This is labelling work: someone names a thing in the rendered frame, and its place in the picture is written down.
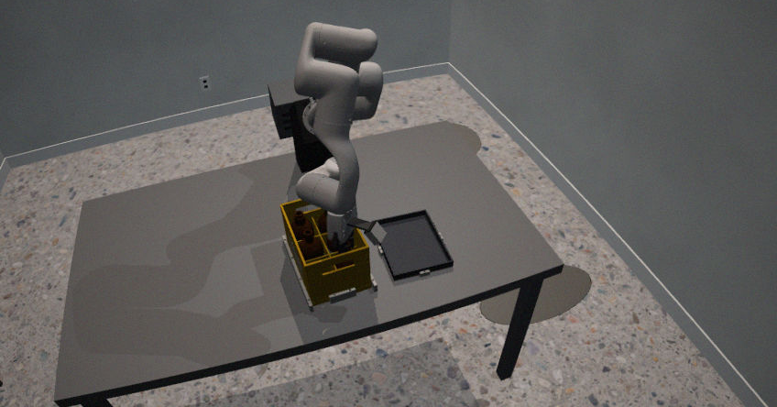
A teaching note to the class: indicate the yellow translucent crate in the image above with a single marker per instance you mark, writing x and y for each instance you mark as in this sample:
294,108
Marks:
320,284

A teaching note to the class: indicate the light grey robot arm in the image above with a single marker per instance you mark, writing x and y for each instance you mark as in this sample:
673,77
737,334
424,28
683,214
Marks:
335,88

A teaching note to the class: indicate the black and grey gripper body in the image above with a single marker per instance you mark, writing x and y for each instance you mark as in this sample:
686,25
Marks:
338,223

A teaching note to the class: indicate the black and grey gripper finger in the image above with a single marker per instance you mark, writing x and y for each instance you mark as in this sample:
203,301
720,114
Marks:
351,239
341,247

